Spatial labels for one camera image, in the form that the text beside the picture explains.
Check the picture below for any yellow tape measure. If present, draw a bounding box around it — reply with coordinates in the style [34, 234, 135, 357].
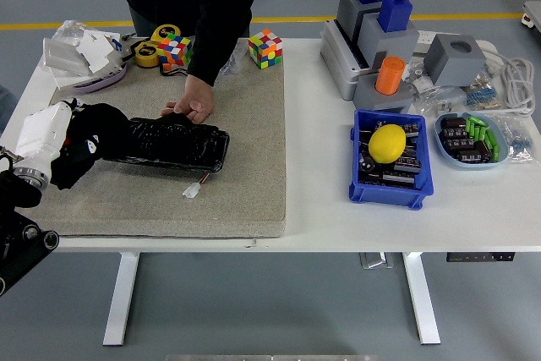
[134, 41, 161, 68]
[150, 24, 182, 46]

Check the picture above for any clear bag of screws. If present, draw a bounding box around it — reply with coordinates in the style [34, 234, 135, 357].
[219, 46, 249, 75]

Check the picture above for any black desk control panel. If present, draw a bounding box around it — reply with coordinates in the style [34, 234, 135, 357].
[446, 252, 517, 263]

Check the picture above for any white power cable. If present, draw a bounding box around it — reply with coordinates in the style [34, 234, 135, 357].
[481, 50, 537, 116]

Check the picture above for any black wrist strap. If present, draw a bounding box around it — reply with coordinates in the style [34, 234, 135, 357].
[159, 65, 189, 79]

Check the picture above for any white flat plate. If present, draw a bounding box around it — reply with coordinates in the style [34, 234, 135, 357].
[53, 65, 105, 92]

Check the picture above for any clear plastic bag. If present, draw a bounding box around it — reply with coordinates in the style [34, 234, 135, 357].
[52, 19, 99, 43]

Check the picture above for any black rag with red tag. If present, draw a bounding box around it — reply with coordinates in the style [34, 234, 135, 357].
[50, 102, 132, 191]

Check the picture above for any small bag of white parts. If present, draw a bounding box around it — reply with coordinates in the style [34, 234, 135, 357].
[403, 63, 433, 95]

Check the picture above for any grey block with round hole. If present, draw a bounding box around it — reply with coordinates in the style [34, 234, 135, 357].
[424, 33, 488, 87]

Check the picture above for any blue plastic bin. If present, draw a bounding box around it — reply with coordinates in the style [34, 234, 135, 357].
[348, 109, 435, 211]

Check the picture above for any white table leg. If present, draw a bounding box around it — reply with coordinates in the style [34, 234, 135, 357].
[102, 252, 140, 347]
[402, 252, 441, 346]

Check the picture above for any white connector with wires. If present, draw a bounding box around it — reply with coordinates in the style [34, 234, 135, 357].
[182, 172, 210, 200]

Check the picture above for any orange cylinder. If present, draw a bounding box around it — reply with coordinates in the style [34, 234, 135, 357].
[374, 56, 407, 96]

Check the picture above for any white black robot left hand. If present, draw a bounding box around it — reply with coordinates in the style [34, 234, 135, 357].
[15, 97, 101, 181]

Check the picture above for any colourful puzzle cube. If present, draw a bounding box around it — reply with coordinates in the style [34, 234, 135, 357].
[156, 33, 195, 71]
[248, 29, 284, 70]

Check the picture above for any person's left hand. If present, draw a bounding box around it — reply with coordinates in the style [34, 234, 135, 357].
[160, 74, 216, 125]

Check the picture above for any bag of blue resistors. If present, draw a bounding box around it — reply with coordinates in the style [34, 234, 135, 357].
[462, 68, 504, 111]
[489, 113, 529, 166]

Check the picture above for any metal bracket under table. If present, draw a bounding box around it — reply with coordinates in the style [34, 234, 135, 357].
[359, 252, 395, 270]

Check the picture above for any yellow lemon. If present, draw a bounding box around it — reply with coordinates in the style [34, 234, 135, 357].
[368, 123, 407, 165]

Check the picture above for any grey-brown mat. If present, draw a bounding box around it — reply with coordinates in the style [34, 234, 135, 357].
[36, 38, 287, 239]

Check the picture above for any grey block holder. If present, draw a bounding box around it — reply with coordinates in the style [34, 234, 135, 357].
[352, 74, 415, 115]
[358, 11, 420, 69]
[336, 0, 384, 41]

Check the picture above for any clear bag with plug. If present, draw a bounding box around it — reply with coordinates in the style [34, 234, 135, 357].
[412, 85, 468, 119]

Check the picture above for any light blue dish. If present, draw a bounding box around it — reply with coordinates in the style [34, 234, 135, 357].
[434, 112, 510, 172]

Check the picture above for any purple tray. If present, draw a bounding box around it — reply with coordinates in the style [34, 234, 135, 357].
[71, 63, 128, 95]

